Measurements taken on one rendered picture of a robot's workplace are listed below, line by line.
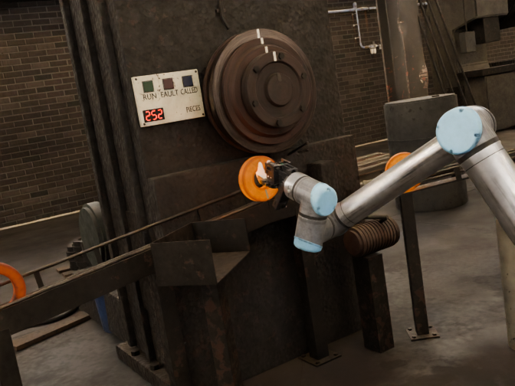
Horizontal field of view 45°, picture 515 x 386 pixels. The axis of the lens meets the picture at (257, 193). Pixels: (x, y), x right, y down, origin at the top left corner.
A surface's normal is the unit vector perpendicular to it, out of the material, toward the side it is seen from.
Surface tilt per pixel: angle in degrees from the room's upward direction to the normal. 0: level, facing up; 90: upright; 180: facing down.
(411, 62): 90
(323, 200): 101
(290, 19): 90
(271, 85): 90
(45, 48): 90
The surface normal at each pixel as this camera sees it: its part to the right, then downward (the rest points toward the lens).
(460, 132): -0.64, 0.04
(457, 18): -0.88, 0.21
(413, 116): -0.44, 0.21
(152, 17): 0.53, 0.04
